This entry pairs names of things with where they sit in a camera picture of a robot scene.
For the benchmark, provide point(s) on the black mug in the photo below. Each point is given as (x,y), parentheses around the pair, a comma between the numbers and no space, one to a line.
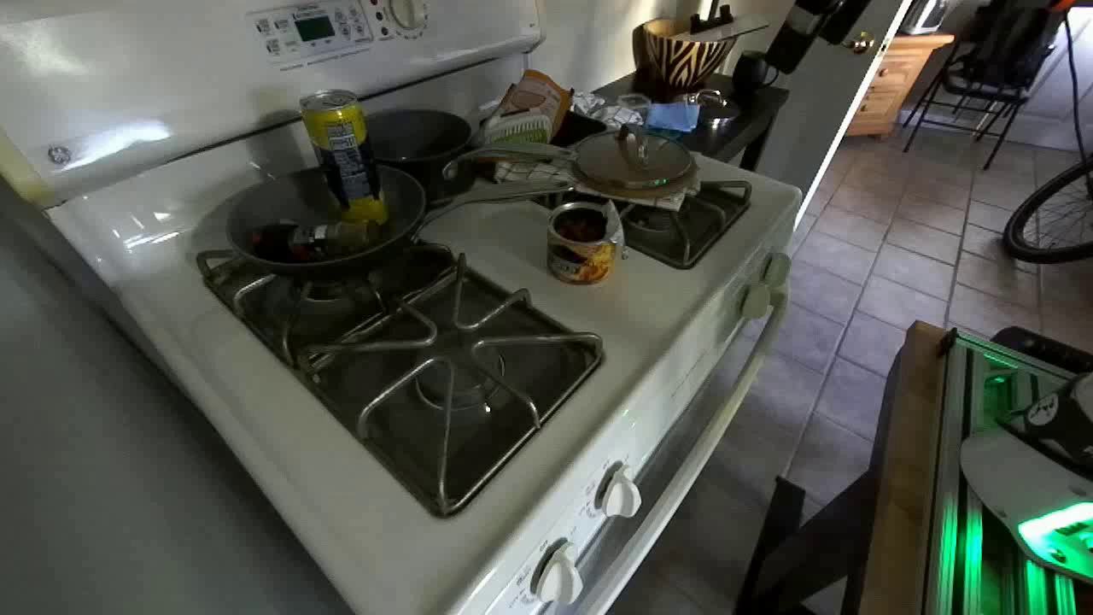
(752,87)

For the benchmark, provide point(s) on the orange card package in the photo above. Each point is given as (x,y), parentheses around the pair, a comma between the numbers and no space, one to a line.
(526,107)

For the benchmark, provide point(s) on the yellow bottle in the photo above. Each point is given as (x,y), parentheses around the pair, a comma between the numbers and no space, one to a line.
(344,156)

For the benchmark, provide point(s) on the grey refrigerator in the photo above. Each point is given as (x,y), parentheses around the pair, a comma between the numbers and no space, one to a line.
(115,479)

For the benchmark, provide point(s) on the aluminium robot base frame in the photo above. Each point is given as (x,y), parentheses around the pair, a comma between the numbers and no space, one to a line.
(966,500)

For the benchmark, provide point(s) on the black single burner grate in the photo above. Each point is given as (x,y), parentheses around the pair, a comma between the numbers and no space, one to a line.
(684,235)

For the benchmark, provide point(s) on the white stove knob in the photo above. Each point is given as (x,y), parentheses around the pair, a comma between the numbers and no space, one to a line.
(777,268)
(755,303)
(559,580)
(620,493)

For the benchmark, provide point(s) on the glass pot lid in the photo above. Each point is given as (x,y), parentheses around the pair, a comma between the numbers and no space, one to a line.
(632,161)

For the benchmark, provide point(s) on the zebra pattern bowl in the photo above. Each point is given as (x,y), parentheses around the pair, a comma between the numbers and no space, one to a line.
(680,56)

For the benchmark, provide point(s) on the black chair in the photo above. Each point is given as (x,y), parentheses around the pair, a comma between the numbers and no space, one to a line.
(995,62)

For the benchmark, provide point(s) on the wooden dresser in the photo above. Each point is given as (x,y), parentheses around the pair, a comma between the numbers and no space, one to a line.
(899,87)

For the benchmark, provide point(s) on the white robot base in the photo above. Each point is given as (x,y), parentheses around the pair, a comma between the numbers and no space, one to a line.
(1024,479)

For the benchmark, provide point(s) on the black side table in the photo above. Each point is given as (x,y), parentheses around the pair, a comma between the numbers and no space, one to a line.
(747,121)

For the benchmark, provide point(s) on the small glass bowl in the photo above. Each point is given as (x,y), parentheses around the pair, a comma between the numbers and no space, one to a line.
(710,111)

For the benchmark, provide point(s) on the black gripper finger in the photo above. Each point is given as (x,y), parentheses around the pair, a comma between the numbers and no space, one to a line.
(788,50)

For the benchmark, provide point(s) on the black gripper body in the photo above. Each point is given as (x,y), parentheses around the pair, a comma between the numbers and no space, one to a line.
(833,14)

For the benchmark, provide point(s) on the wooden board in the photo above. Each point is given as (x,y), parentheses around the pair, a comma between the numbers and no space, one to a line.
(905,479)

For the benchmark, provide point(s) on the white gas stove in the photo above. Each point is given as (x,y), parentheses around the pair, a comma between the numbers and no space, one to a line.
(684,309)

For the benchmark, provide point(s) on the black double burner grate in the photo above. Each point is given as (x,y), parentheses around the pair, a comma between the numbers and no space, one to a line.
(397,378)

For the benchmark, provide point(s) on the blue sponge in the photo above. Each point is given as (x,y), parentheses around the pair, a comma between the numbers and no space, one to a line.
(672,119)

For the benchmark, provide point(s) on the black stand legs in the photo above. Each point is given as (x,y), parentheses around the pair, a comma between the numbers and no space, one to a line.
(798,547)

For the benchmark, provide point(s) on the brass door knob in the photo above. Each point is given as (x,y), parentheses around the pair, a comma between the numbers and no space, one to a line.
(863,42)

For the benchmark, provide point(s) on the bicycle wheel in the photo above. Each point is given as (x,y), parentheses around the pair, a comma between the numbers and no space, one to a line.
(1029,224)

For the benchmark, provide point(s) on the dark frying pan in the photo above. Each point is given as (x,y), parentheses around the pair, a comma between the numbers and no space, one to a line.
(267,211)

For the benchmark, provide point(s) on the open tin can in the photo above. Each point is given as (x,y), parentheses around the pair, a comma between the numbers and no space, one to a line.
(582,243)

